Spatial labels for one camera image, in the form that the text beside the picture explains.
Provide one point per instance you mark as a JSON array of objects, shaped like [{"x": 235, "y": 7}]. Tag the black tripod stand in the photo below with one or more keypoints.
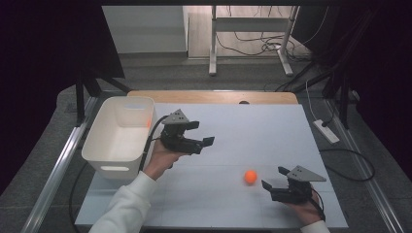
[{"x": 81, "y": 97}]

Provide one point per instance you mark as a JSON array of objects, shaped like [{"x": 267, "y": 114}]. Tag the white power strip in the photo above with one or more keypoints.
[{"x": 326, "y": 131}]

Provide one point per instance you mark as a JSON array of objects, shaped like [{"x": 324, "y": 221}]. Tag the wooden table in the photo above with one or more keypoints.
[{"x": 210, "y": 97}]

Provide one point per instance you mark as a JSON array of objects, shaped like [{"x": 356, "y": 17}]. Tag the dark curtain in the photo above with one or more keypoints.
[
  {"x": 39, "y": 64},
  {"x": 385, "y": 81}
]

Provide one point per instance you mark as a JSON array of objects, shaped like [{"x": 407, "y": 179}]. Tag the black metal stand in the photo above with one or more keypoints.
[{"x": 344, "y": 97}]

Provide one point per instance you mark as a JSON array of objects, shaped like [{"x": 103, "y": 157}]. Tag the white plastic bin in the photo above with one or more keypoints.
[{"x": 113, "y": 139}]

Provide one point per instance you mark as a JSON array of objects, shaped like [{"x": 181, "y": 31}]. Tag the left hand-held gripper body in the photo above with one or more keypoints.
[{"x": 176, "y": 137}]

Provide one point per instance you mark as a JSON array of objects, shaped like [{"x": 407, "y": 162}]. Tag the aluminium floor rail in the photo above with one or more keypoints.
[
  {"x": 372, "y": 181},
  {"x": 58, "y": 168}
]

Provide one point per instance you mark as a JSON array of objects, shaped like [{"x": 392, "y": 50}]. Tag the white metal stand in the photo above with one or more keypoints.
[{"x": 249, "y": 24}]

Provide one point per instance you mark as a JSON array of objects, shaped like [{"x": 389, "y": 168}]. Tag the white table cover board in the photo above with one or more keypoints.
[{"x": 259, "y": 139}]

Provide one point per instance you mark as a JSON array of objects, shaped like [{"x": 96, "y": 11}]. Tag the orange ball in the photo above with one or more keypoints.
[{"x": 250, "y": 177}]

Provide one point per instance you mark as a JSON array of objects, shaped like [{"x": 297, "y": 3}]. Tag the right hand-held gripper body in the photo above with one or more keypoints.
[{"x": 293, "y": 191}]

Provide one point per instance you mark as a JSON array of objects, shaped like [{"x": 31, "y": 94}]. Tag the person's right hand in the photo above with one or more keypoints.
[{"x": 306, "y": 212}]

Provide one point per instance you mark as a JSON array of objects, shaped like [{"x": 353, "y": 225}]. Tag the person's left hand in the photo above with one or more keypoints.
[{"x": 160, "y": 160}]

